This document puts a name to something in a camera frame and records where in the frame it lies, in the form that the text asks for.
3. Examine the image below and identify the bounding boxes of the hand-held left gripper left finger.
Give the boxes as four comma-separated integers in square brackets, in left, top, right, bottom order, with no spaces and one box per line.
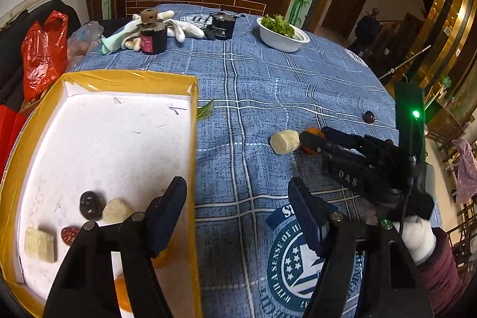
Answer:
[43,176,188,318]

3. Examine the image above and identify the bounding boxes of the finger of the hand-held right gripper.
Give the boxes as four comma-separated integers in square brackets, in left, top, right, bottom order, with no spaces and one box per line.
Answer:
[321,127,396,155]
[300,133,374,189]

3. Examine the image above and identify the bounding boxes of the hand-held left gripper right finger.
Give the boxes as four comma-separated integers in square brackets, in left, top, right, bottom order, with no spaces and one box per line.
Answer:
[288,176,435,318]

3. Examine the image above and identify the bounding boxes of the orange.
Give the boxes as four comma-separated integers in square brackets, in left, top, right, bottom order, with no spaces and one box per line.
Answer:
[114,275,134,314]
[299,128,324,155]

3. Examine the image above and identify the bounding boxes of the cream sugarcane piece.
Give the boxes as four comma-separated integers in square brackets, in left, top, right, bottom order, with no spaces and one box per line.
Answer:
[101,198,134,225]
[270,130,301,155]

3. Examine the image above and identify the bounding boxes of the yellow-rimmed white tray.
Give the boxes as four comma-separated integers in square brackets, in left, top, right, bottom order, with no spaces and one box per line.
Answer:
[0,69,204,318]

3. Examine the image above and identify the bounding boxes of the person's right forearm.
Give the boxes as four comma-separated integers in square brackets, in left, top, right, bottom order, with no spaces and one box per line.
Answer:
[415,227,468,318]

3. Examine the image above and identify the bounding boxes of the person's right hand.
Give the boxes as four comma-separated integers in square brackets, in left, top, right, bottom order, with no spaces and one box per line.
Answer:
[393,217,437,265]

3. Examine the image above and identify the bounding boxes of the pink cloth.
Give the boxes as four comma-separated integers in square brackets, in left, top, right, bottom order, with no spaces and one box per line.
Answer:
[452,139,477,205]

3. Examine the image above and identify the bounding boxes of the red jujube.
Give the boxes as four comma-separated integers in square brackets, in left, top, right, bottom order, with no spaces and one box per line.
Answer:
[60,226,81,246]

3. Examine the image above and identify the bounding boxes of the blue plaid tablecloth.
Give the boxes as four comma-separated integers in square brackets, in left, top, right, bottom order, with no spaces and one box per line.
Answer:
[69,3,403,318]

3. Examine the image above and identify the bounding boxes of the green leaf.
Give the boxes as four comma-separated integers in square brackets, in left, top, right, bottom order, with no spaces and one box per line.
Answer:
[197,100,215,122]

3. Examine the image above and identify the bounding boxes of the white bowl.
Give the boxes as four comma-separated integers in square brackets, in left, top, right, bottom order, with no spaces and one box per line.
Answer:
[257,17,311,53]

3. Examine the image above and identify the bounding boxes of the large cream sugarcane block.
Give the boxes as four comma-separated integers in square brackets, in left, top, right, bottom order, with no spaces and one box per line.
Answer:
[24,228,57,263]

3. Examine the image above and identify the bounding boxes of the green lettuce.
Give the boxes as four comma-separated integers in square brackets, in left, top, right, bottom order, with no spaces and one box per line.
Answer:
[261,15,296,38]

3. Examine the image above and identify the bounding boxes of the brown wooden door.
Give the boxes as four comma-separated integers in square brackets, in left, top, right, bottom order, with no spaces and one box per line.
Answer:
[328,0,375,41]

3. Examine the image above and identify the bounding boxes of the black canister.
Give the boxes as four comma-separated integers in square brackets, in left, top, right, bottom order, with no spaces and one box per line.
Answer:
[204,12,239,41]

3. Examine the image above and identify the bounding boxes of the black jar pink label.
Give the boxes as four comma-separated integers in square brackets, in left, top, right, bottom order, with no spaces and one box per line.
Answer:
[137,24,167,55]

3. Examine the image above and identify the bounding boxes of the red paper bag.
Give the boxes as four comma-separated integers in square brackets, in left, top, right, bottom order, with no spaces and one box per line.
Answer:
[0,104,27,179]

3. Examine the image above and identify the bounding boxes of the pale green cloth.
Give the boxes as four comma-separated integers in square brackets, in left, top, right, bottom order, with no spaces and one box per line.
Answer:
[100,22,141,55]

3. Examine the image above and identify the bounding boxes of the white gloves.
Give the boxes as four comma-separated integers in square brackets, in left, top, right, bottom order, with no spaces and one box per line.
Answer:
[133,10,206,43]

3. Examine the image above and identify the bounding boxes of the clear plastic bag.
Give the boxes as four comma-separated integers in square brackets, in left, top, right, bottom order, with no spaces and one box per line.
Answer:
[67,21,105,61]

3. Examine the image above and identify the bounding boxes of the red plastic bag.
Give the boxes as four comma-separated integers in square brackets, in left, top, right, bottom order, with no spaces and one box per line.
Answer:
[21,10,70,101]

